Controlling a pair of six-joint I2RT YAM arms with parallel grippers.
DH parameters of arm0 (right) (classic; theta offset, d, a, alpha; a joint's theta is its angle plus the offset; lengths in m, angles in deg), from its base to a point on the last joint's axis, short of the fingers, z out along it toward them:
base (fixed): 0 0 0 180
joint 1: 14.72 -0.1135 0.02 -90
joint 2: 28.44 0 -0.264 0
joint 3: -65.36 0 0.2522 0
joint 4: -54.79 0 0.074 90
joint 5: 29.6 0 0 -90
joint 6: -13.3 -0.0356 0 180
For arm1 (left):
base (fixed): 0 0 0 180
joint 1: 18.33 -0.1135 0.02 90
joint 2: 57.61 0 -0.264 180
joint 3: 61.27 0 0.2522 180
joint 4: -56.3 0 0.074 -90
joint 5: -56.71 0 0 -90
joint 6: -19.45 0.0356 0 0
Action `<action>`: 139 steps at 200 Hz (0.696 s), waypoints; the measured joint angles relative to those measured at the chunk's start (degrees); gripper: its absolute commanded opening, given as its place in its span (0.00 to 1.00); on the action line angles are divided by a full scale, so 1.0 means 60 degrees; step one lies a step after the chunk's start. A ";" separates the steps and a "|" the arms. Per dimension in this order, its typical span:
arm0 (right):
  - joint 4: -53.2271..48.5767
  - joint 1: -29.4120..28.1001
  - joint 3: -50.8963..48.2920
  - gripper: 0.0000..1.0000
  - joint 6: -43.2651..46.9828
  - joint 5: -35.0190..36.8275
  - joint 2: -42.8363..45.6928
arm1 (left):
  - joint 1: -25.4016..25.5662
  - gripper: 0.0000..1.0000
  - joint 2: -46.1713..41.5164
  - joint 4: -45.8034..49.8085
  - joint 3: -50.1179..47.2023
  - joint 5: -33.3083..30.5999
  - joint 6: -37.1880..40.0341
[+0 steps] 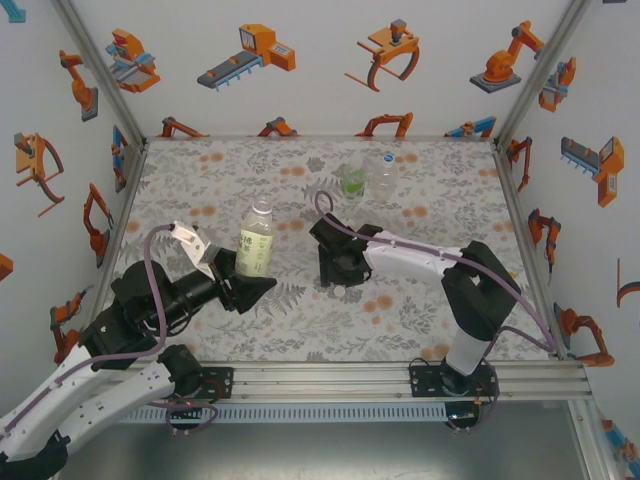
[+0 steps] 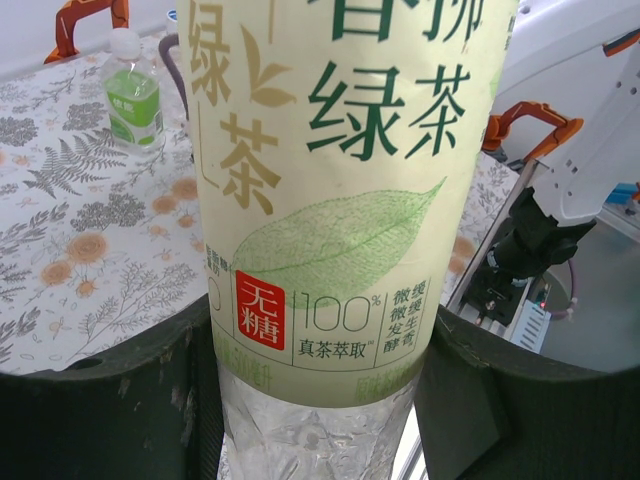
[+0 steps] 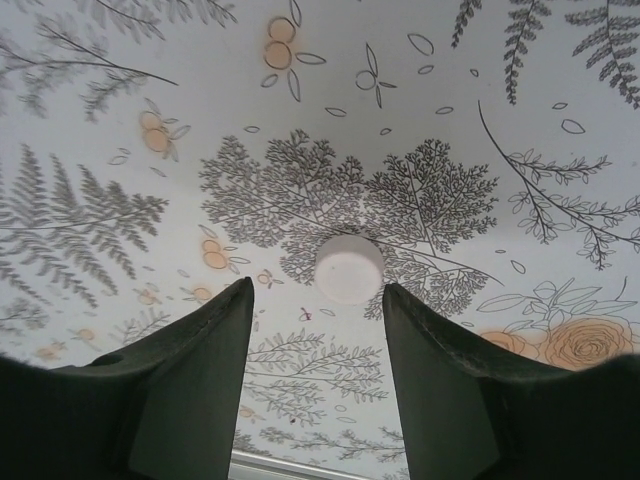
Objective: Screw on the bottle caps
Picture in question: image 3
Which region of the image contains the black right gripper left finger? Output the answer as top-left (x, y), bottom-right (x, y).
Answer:
top-left (0, 277), bottom-right (255, 480)

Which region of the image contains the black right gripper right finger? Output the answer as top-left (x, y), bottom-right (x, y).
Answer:
top-left (382, 283), bottom-right (640, 480)

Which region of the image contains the white plastic bottle cap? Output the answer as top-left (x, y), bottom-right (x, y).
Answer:
top-left (313, 235), bottom-right (385, 305)

